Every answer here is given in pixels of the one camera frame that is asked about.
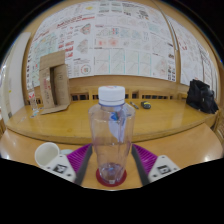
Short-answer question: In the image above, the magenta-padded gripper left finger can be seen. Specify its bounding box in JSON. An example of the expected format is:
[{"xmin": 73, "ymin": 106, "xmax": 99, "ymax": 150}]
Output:
[{"xmin": 44, "ymin": 143, "xmax": 94, "ymax": 186}]

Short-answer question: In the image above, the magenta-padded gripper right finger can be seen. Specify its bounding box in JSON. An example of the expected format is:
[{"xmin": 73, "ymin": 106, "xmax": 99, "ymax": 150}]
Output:
[{"xmin": 131, "ymin": 143, "xmax": 181, "ymax": 186}]

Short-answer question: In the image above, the clear plastic water bottle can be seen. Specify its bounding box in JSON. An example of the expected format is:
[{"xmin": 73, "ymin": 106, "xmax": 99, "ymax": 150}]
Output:
[{"xmin": 88, "ymin": 85, "xmax": 136, "ymax": 185}]

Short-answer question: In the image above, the red-labelled water bottle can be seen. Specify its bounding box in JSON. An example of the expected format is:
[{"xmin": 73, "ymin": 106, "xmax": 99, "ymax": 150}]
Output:
[{"xmin": 28, "ymin": 91, "xmax": 40, "ymax": 113}]

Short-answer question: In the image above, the white ceramic mug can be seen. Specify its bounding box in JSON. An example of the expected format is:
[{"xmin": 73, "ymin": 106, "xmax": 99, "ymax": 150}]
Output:
[{"xmin": 34, "ymin": 141, "xmax": 73, "ymax": 168}]

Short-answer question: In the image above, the flat round red coaster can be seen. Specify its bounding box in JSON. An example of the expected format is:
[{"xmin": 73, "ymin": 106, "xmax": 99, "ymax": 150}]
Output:
[{"xmin": 95, "ymin": 167, "xmax": 128, "ymax": 188}]

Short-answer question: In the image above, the small black device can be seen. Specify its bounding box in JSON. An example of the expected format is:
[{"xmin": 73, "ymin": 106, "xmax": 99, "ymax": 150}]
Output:
[{"xmin": 140, "ymin": 100, "xmax": 152, "ymax": 110}]

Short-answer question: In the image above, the wooden chair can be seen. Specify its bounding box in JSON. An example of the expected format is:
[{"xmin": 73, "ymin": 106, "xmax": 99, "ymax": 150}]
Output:
[{"xmin": 213, "ymin": 109, "xmax": 224, "ymax": 143}]

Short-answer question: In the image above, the black bag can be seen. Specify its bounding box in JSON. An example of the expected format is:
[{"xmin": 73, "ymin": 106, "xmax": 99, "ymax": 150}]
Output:
[{"xmin": 185, "ymin": 79, "xmax": 220, "ymax": 114}]

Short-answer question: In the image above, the brown cardboard box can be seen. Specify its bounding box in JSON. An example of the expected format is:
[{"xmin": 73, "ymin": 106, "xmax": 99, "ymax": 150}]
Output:
[{"xmin": 38, "ymin": 49, "xmax": 72, "ymax": 115}]

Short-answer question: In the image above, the white wall poster with diagrams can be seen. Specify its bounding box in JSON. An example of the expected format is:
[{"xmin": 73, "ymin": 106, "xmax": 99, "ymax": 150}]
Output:
[{"xmin": 166, "ymin": 14, "xmax": 219, "ymax": 98}]

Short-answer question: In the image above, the large wall poster with map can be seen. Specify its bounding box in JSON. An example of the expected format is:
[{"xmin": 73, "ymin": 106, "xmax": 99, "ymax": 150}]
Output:
[{"xmin": 25, "ymin": 0, "xmax": 178, "ymax": 91}]

